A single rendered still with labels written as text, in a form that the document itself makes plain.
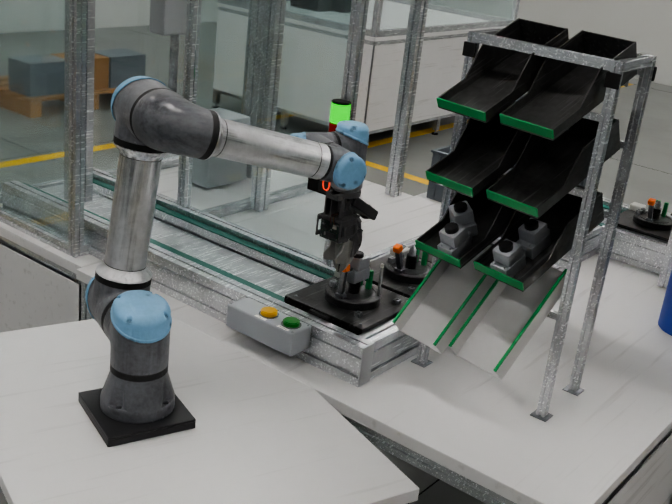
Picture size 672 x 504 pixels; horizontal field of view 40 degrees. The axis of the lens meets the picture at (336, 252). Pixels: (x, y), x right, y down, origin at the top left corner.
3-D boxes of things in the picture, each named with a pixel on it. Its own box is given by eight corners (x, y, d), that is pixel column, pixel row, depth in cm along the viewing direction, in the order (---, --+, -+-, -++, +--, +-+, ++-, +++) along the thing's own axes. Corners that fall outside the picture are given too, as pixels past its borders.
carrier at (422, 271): (421, 307, 236) (428, 262, 232) (346, 277, 249) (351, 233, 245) (469, 284, 255) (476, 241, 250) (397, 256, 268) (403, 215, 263)
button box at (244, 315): (290, 357, 214) (292, 333, 212) (225, 325, 226) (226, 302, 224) (309, 348, 220) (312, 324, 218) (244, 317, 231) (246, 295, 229)
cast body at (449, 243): (453, 262, 201) (448, 237, 197) (438, 255, 204) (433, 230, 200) (478, 241, 205) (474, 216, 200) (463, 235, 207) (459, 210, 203)
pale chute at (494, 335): (502, 380, 197) (495, 371, 194) (455, 354, 206) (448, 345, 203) (575, 277, 203) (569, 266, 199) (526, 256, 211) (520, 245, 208)
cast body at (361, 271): (353, 284, 226) (357, 258, 224) (339, 278, 229) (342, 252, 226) (374, 276, 233) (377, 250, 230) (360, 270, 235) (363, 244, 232)
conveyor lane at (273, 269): (357, 371, 220) (362, 333, 217) (123, 260, 266) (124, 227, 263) (422, 335, 242) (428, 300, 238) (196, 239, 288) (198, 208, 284)
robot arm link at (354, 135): (327, 119, 210) (359, 118, 214) (322, 166, 214) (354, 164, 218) (345, 128, 204) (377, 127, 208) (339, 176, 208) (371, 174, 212)
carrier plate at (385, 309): (361, 337, 217) (362, 328, 216) (283, 302, 230) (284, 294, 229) (417, 309, 235) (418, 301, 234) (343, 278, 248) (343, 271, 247)
